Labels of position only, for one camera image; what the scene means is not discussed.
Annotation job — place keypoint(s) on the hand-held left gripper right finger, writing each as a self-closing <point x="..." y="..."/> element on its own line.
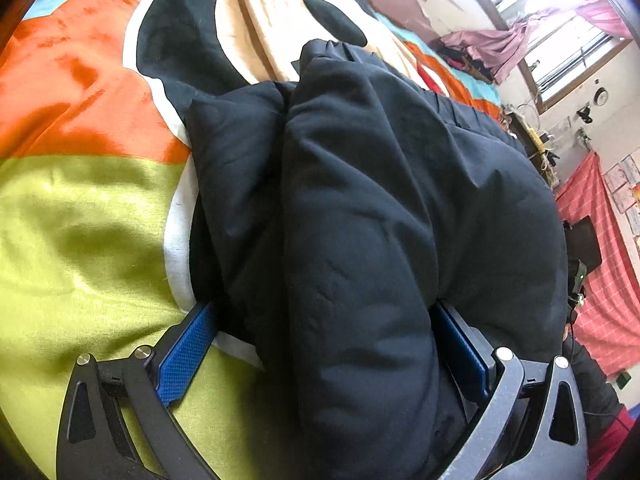
<point x="465" y="355"/>

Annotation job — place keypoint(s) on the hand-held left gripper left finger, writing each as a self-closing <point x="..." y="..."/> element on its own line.
<point x="182" y="355"/>

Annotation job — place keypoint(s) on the black padded jacket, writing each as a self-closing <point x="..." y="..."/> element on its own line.
<point x="380" y="240"/>

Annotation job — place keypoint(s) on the person's right forearm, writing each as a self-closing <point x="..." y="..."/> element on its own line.
<point x="595" y="390"/>

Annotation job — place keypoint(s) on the pile of dark clothes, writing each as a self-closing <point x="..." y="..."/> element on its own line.
<point x="460" y="62"/>

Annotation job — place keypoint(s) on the red checked cloth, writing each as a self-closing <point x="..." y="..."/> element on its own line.
<point x="607" y="280"/>

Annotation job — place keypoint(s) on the small green box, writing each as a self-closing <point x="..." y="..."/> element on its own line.
<point x="623" y="380"/>

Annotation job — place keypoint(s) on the cluttered desk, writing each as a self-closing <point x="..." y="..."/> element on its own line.
<point x="532" y="145"/>

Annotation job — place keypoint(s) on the colourful printed blanket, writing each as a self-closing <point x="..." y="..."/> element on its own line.
<point x="85" y="220"/>

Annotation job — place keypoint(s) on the window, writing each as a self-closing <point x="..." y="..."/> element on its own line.
<point x="555" y="20"/>

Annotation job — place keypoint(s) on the papers on wall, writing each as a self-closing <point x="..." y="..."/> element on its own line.
<point x="625" y="185"/>

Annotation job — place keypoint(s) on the small black wall fixture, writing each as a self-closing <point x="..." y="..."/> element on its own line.
<point x="584" y="115"/>

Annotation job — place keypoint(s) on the round wall clock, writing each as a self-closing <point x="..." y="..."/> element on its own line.
<point x="601" y="95"/>

